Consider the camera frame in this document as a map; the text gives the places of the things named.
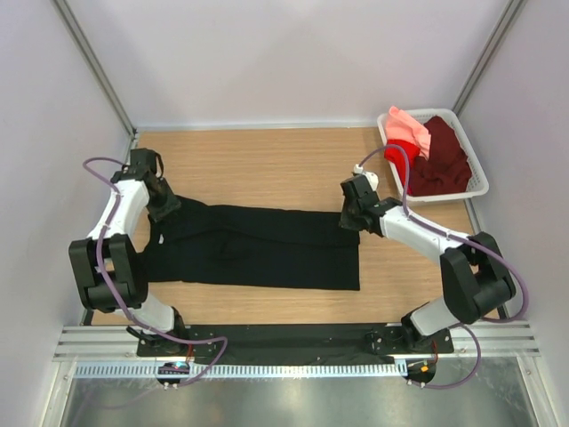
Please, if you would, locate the pink t shirt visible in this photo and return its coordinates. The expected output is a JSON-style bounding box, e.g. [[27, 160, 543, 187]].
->
[[384, 106, 431, 159]]

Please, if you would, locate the white slotted cable duct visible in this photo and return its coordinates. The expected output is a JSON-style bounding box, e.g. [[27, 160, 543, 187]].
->
[[75, 359, 407, 380]]

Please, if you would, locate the right aluminium frame post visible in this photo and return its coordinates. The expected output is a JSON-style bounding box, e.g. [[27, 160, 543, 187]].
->
[[453, 0, 527, 116]]

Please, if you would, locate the black t shirt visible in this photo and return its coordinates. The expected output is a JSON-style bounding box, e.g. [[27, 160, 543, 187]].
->
[[139, 198, 360, 291]]

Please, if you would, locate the maroon t shirt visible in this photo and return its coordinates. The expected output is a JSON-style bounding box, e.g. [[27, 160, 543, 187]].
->
[[409, 116, 472, 197]]

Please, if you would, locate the aluminium front rail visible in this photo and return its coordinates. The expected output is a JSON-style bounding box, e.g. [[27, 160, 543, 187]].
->
[[54, 321, 541, 360]]

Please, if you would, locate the white plastic basket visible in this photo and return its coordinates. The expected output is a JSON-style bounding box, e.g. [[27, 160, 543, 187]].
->
[[377, 109, 489, 205]]

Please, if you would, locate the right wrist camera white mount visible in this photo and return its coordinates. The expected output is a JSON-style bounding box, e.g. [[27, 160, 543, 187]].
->
[[352, 164, 379, 191]]

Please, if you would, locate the red t shirt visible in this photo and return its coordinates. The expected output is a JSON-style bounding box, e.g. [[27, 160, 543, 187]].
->
[[384, 139, 421, 184]]

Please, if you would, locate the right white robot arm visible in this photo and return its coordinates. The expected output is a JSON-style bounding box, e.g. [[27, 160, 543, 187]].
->
[[340, 173, 517, 352]]

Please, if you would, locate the left aluminium frame post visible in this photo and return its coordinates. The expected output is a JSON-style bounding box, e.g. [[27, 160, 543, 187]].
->
[[51, 0, 137, 140]]

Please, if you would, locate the aluminium frame post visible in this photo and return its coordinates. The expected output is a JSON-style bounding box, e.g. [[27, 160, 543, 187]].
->
[[51, 0, 137, 140], [453, 0, 527, 116]]

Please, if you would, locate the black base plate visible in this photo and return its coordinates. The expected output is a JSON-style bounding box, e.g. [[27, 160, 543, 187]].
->
[[132, 323, 454, 359]]

